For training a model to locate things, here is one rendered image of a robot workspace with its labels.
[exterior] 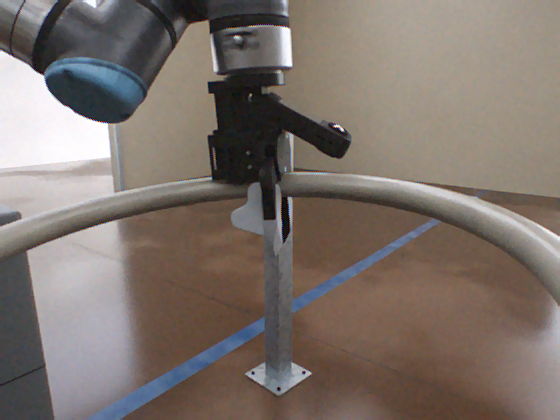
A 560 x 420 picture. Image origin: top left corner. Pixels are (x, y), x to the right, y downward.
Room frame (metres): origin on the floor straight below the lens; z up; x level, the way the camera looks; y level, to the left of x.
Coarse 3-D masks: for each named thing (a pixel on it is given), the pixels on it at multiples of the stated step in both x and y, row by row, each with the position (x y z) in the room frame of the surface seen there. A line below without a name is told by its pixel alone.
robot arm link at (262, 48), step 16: (224, 32) 0.48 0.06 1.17; (240, 32) 0.47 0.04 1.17; (256, 32) 0.47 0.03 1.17; (272, 32) 0.48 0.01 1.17; (288, 32) 0.50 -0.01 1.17; (224, 48) 0.48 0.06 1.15; (240, 48) 0.47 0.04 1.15; (256, 48) 0.47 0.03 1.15; (272, 48) 0.48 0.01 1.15; (288, 48) 0.50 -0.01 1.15; (224, 64) 0.48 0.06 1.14; (240, 64) 0.47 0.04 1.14; (256, 64) 0.47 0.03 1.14; (272, 64) 0.48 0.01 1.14; (288, 64) 0.50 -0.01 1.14
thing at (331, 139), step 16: (272, 96) 0.51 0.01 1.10; (272, 112) 0.49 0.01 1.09; (288, 112) 0.49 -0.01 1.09; (304, 112) 0.51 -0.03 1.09; (288, 128) 0.49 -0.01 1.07; (304, 128) 0.49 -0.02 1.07; (320, 128) 0.48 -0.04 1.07; (336, 128) 0.49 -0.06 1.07; (320, 144) 0.49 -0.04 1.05; (336, 144) 0.48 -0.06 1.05
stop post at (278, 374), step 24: (264, 240) 1.55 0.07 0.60; (288, 240) 1.54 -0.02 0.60; (264, 264) 1.55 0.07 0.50; (288, 264) 1.54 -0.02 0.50; (264, 288) 1.55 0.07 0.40; (288, 288) 1.54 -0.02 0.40; (288, 312) 1.54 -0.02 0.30; (288, 336) 1.54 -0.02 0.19; (288, 360) 1.54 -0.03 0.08; (264, 384) 1.48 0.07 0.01; (288, 384) 1.48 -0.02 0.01
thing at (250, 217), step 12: (252, 192) 0.49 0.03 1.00; (276, 192) 0.48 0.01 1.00; (252, 204) 0.49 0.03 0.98; (276, 204) 0.47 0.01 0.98; (240, 216) 0.49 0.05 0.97; (252, 216) 0.49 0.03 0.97; (240, 228) 0.49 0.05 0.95; (252, 228) 0.48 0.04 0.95; (264, 228) 0.48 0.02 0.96; (276, 228) 0.47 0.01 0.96; (276, 240) 0.48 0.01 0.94; (276, 252) 0.49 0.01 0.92
